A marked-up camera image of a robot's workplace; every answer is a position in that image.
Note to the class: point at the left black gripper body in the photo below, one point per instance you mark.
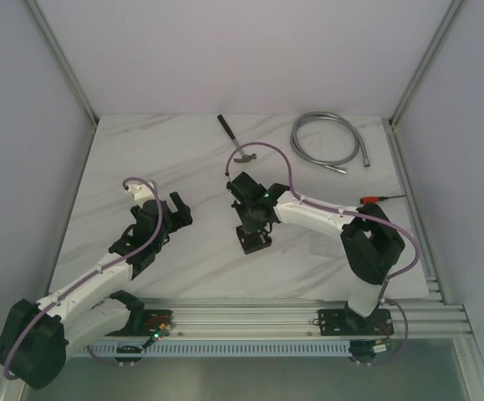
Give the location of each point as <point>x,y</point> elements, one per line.
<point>179,210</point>

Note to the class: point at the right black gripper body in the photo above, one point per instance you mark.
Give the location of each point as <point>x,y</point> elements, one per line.
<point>249,220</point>

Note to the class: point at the black fuse box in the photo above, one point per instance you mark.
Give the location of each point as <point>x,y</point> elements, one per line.
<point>252,241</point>

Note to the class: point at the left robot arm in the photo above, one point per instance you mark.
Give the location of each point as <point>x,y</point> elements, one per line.
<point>38,338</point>

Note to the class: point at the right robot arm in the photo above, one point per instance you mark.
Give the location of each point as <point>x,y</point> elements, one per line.
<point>370,245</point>

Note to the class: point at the clear plastic fuse box cover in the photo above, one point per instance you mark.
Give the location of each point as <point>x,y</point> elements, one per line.
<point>323,246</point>

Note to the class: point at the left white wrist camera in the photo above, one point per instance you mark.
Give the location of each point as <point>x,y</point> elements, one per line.
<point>140,191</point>

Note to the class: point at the claw hammer black handle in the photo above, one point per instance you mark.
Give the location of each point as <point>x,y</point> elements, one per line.
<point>243,156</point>

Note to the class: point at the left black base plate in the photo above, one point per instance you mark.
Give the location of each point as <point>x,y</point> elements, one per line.
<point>148,321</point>

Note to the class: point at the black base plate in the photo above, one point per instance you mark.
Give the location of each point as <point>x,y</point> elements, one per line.
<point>148,321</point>
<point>343,322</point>

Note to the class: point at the red handled screwdriver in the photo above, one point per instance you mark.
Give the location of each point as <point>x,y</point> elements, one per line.
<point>377,199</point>

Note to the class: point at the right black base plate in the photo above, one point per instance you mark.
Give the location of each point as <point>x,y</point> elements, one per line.
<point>343,322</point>

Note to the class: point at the grey slotted cable duct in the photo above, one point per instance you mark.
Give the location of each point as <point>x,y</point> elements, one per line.
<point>230,349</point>

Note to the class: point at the aluminium mounting rail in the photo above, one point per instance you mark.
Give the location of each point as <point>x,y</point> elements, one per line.
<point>296,319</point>

